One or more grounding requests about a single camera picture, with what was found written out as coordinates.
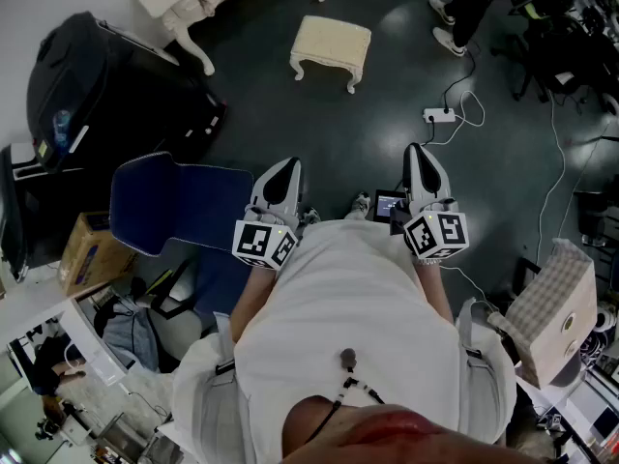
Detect person's right forearm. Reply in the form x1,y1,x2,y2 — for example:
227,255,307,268
413,258,456,323

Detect white power strip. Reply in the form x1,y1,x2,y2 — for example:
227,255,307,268
423,107,457,124

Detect small black display screen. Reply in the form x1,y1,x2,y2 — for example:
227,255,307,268
374,188,408,222

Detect person's white t-shirt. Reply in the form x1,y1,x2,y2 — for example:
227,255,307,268
171,217,518,464

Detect black equipment stand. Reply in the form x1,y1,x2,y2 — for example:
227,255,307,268
573,188,619,279

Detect clear water bottle blue label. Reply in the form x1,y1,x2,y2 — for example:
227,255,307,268
51,108,74,152

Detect black neck cord with pendant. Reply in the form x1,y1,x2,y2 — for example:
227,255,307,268
304,348,388,447

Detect blue padded chair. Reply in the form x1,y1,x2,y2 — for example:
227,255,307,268
109,151,255,342

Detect blue denim garment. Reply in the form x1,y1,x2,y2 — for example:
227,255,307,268
96,302,161,372

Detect person's left forearm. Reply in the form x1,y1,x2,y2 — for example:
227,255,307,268
230,258,280,345

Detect white office desk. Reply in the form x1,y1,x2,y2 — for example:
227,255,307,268
0,268,136,387

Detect white round device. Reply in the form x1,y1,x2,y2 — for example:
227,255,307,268
594,306,619,338

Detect white looped cable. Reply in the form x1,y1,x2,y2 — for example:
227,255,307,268
453,89,486,129

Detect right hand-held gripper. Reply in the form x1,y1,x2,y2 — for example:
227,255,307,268
389,143,471,262

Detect long white floor cable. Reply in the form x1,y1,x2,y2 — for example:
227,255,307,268
535,89,568,260

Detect cream upholstered footstool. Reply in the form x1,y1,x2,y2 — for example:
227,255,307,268
288,14,372,95

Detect person's face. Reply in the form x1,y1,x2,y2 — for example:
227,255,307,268
282,393,557,464

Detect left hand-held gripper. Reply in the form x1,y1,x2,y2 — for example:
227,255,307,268
231,157,307,272

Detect grey shoulder strap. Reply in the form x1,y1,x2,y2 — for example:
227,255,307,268
457,298,507,442
212,333,252,458

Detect black floor cable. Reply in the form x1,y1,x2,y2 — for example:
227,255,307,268
442,48,478,110

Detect brown cardboard box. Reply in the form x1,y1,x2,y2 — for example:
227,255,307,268
57,210,140,299

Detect beige checkered box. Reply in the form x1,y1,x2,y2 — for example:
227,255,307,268
486,238,599,390

